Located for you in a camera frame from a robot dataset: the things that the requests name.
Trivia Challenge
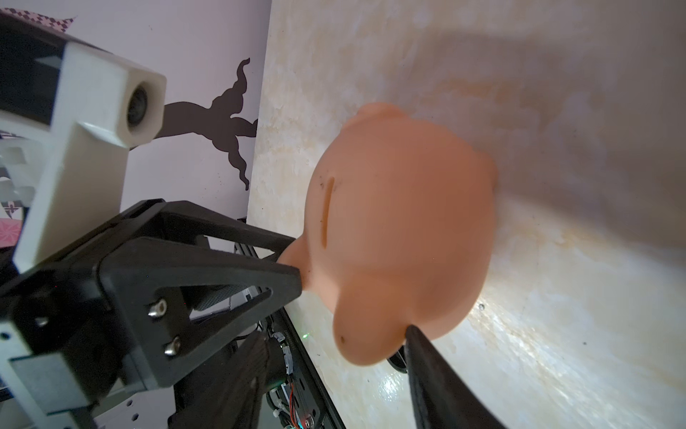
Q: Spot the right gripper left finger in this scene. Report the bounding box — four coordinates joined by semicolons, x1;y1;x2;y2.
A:
167;331;270;428

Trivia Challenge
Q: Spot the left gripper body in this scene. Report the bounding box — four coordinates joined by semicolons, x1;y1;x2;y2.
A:
1;199;161;428

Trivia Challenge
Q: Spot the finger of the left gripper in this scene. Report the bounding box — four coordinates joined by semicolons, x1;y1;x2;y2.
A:
98;238;302;389
141;201;294;257

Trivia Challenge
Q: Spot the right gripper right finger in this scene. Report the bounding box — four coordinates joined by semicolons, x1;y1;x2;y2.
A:
405;325;505;429

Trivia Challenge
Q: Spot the black plug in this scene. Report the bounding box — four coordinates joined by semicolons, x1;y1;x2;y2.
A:
387;346;407;374

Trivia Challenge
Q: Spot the peach piggy bank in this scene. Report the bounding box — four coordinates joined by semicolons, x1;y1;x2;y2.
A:
280;103;497;366

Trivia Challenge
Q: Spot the black base frame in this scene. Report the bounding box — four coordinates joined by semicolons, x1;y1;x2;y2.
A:
230;282;345;428

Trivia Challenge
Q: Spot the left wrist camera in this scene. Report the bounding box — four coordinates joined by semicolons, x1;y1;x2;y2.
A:
1;14;167;272

